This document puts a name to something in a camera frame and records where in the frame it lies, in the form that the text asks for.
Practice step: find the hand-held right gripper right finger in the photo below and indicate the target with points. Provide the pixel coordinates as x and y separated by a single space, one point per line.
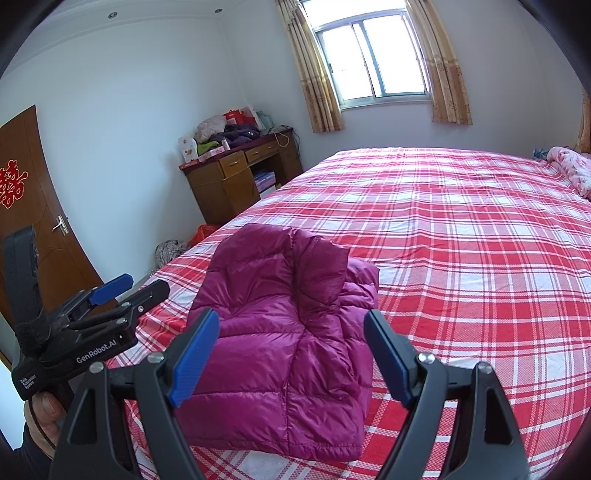
388 355

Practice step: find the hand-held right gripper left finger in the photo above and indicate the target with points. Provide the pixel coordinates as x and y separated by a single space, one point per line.
194 357

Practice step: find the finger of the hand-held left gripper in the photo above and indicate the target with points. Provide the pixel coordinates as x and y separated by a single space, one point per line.
138 300
111 286

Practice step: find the magenta puffer jacket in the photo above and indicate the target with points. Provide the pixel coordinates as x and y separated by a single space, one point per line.
277 350

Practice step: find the person's left forearm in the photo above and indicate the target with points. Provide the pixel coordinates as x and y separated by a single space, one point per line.
32 466

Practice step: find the pile of clothes and bags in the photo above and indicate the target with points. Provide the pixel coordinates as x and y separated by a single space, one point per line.
226 131

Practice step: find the person's left hand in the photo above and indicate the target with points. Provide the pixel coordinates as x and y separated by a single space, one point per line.
46 415

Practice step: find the grey patterned cloth bundle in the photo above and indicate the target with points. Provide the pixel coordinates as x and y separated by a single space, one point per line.
171 253

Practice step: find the brown wooden door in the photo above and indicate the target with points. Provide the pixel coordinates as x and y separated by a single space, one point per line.
41 258

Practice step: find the red plastic bag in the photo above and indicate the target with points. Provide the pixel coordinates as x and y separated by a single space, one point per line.
203 234

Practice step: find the bed with red plaid sheet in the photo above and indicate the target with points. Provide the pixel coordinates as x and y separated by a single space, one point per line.
461 277

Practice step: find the brown wooden desk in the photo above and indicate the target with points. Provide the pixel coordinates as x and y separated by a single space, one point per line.
212 189

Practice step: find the red paper door decoration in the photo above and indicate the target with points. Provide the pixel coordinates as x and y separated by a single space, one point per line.
11 184

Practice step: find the flat red box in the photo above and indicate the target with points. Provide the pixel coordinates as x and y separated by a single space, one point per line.
203 160

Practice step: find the white printed box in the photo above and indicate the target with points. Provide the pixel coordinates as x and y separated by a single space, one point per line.
188 150

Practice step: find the storage box under desk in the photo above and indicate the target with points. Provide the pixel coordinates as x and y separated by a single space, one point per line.
264 181

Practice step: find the small blue cloth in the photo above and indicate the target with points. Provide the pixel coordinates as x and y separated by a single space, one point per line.
539 153

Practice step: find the pink folded quilt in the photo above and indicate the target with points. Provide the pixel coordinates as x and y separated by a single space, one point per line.
572 170

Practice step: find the sliding glass window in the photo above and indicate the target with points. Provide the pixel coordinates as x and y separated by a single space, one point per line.
369 55

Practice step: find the long beige floral curtain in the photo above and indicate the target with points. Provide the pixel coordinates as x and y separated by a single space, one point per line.
585 124

